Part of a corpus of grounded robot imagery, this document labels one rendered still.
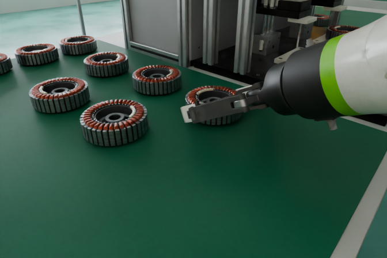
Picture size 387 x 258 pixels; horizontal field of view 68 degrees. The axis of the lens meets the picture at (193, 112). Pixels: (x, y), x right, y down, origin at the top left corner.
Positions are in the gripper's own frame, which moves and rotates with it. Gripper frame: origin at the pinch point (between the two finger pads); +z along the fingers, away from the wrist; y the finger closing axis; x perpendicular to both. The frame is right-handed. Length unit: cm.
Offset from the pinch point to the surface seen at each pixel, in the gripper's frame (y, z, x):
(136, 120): -16.2, 0.1, 1.7
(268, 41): 30.9, 11.1, 11.2
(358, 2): 184, 61, 31
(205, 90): 0.3, 2.6, 3.1
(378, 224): 83, 26, -74
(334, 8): 57, 6, 16
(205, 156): -10.0, -7.3, -6.7
